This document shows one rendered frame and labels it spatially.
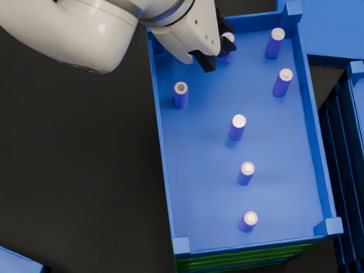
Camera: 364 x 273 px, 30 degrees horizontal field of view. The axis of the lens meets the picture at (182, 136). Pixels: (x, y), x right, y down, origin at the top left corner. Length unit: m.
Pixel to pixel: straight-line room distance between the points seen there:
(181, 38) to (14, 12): 0.22
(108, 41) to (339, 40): 0.86
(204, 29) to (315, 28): 0.69
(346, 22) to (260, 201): 0.63
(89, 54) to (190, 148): 0.33
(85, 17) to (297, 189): 0.41
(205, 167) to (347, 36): 0.61
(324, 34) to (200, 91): 0.54
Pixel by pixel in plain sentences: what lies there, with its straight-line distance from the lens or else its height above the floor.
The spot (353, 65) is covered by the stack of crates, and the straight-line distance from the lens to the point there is 1.05.
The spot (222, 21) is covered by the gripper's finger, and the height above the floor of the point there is 0.50.
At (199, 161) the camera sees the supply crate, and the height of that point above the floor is 0.40.
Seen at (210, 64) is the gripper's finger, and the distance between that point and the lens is 0.79.
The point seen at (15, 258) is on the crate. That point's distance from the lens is 1.31.
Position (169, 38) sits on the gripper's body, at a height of 0.60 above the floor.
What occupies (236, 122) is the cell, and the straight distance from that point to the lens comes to 0.84.
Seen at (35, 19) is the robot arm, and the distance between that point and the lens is 0.57.
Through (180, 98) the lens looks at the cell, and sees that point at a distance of 0.87.
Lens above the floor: 1.27
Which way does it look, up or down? 75 degrees down
